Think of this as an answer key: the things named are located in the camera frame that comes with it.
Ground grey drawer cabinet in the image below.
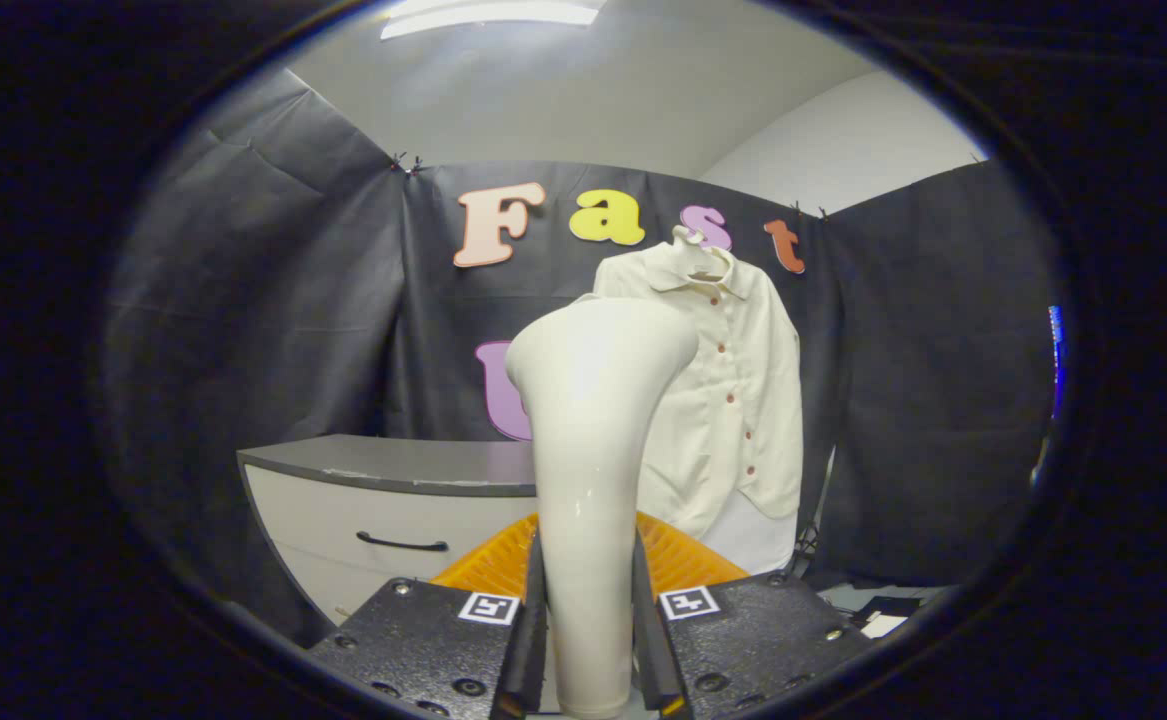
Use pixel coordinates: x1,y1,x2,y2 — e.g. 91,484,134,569
236,433,544,626

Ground dark floor cables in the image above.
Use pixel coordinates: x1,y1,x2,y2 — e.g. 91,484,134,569
791,520,822,576

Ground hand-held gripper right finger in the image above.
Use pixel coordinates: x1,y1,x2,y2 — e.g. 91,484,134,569
631,508,874,720

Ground white dress form with stand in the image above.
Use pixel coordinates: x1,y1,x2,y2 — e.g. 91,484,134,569
713,488,802,576

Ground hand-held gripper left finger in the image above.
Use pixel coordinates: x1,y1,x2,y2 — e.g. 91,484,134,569
308,508,551,720

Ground black box with white sheet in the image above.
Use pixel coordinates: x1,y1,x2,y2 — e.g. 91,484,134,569
843,592,929,641

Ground ceiling light panel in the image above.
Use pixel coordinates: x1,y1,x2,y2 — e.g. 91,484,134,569
380,0,604,41

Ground long black drawer handle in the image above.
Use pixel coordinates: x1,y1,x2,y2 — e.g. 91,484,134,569
355,530,451,554

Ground thin grey metal pole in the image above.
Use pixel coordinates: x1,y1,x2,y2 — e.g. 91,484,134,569
811,445,837,561

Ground black backdrop cloth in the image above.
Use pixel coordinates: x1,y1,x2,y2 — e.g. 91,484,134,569
103,68,1069,641

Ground white garment steamer head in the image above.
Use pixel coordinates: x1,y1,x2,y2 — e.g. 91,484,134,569
505,295,700,719

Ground white clothes hanger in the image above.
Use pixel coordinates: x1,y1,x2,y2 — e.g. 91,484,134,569
671,225,734,281

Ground cream button shirt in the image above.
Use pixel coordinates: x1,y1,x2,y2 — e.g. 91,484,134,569
575,240,804,541

